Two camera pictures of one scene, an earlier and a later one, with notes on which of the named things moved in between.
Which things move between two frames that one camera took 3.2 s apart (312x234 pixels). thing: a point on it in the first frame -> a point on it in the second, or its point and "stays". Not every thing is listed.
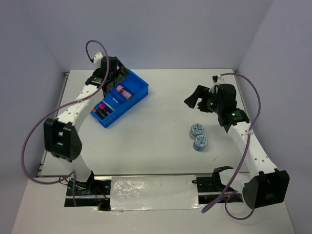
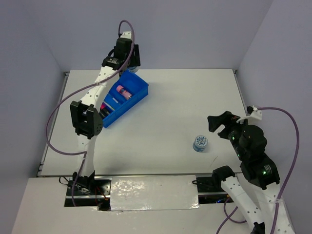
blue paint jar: [196, 129] -> [133, 69]
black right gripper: [201, 91] -> [214, 121]
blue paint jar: [200, 143] stays
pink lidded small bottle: [126, 94] stays
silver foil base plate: [153, 192] stays
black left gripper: [122, 73] -> [136, 61]
